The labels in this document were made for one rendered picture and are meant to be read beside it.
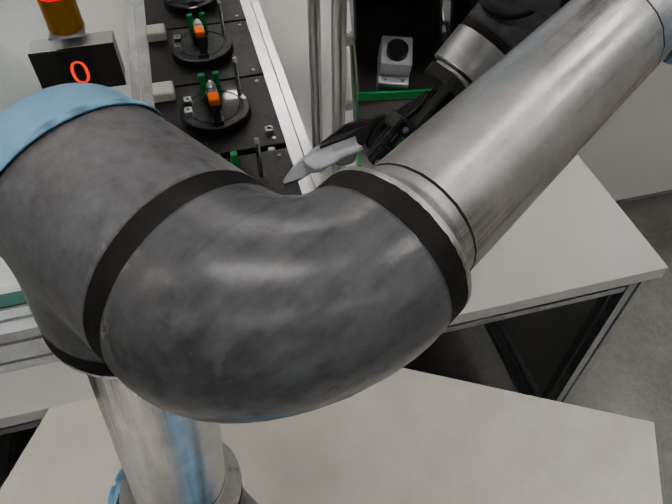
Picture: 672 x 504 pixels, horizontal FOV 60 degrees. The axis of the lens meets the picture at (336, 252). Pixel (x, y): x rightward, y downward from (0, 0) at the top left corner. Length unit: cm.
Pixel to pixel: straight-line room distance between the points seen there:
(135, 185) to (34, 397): 80
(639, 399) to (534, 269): 106
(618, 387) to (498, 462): 122
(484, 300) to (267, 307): 85
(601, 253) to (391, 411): 52
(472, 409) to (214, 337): 75
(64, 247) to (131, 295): 5
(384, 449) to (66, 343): 63
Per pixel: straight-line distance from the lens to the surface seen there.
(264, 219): 25
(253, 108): 125
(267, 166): 111
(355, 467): 90
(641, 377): 217
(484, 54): 61
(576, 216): 126
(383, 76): 87
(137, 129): 31
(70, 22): 97
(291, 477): 89
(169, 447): 47
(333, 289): 24
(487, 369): 200
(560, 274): 114
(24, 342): 102
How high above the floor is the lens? 170
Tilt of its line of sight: 50 degrees down
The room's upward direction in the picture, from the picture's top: straight up
